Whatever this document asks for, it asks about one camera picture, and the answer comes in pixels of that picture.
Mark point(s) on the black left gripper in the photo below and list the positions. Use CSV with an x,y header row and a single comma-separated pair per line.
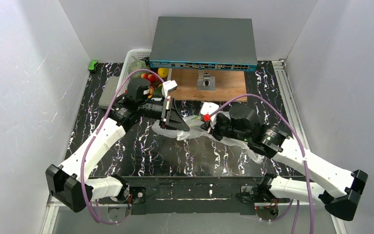
x,y
166,113

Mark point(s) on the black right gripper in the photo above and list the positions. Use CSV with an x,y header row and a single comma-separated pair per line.
x,y
214,125

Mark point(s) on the clear plastic bag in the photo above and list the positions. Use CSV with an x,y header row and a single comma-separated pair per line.
x,y
195,122

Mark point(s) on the white plastic basket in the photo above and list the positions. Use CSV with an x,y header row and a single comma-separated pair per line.
x,y
125,78

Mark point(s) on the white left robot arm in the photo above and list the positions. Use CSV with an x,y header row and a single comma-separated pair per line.
x,y
70,181

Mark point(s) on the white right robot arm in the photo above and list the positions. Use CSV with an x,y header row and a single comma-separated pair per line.
x,y
337,189

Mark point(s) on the green fake mango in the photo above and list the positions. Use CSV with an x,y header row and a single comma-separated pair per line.
x,y
158,91

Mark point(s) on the yellow fake lemon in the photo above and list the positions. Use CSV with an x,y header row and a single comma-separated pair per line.
x,y
163,72

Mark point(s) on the green fake melon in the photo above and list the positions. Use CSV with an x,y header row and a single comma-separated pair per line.
x,y
137,65

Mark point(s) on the red lychee bunch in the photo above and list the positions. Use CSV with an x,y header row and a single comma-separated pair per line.
x,y
153,81

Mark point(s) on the wooden board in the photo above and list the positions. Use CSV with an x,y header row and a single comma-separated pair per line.
x,y
229,84

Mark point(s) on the grey rectangular case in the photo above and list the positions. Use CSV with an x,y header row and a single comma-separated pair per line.
x,y
108,92

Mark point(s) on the green clip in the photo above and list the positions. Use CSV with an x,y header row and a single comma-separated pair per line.
x,y
93,66

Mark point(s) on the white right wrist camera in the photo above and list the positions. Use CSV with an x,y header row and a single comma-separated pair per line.
x,y
207,110

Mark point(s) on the grey metal bracket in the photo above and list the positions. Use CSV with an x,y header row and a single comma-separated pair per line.
x,y
206,82

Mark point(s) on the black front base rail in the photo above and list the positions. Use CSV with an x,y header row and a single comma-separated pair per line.
x,y
203,194

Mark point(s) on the grey network switch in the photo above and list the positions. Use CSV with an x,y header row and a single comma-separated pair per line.
x,y
226,44

